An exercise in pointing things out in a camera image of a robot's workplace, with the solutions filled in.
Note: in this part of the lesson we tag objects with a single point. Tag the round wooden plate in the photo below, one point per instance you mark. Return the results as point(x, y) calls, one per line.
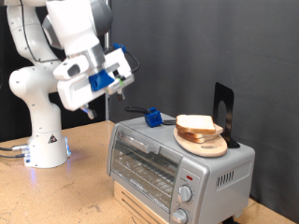
point(202, 150)

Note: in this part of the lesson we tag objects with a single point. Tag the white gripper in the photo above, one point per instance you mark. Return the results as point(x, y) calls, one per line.
point(74, 96)

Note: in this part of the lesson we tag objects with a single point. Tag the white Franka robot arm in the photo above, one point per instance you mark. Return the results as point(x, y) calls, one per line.
point(37, 87)

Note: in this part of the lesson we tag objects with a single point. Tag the black metal bookend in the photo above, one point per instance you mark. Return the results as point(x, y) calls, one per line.
point(230, 102)

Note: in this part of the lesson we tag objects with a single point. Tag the silver oven knob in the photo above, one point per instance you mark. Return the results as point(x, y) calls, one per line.
point(185, 193)
point(180, 216)

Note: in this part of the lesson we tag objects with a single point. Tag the silver toaster oven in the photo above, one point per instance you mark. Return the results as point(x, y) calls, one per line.
point(224, 193)

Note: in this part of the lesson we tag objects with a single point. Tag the vertical metal pole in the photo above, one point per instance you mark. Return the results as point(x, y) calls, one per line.
point(107, 109)

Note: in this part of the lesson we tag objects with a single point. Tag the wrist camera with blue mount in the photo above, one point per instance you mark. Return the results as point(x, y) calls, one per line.
point(101, 79)

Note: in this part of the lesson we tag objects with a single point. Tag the black spatula with blue block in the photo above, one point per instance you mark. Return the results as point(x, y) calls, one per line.
point(153, 118)

